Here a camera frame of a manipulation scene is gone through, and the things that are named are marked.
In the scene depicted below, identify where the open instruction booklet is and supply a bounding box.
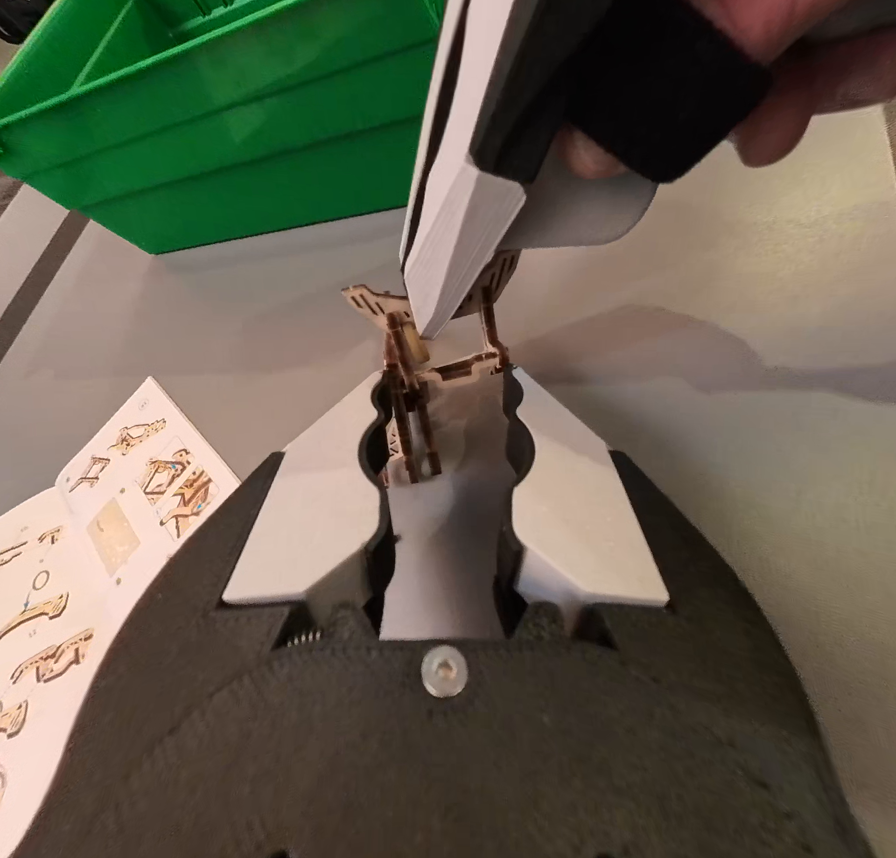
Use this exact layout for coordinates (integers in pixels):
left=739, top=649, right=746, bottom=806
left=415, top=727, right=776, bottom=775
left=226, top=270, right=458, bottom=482
left=0, top=377, right=242, bottom=831

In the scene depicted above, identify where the wooden model lever assembly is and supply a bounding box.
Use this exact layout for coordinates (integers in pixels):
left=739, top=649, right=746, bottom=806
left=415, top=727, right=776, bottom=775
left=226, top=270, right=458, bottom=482
left=378, top=311, right=443, bottom=487

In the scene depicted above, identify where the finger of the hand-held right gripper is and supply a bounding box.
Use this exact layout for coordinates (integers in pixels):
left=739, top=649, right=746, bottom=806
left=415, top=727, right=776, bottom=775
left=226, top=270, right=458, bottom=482
left=400, top=0, right=527, bottom=342

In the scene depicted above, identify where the wooden model frame part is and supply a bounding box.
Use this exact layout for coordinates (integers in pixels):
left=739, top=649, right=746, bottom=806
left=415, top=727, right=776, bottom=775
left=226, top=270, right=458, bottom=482
left=342, top=249, right=520, bottom=390

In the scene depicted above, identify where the person's right hand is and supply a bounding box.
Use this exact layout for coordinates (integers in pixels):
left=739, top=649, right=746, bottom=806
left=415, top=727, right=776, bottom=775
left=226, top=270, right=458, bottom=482
left=644, top=0, right=896, bottom=167

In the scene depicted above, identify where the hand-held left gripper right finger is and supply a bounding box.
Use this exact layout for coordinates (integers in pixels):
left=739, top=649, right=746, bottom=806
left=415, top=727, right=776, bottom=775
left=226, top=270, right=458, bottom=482
left=498, top=367, right=671, bottom=631

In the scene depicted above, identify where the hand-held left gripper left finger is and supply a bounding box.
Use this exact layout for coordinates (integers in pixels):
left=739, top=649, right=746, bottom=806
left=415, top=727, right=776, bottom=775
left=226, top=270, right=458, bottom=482
left=221, top=371, right=393, bottom=610

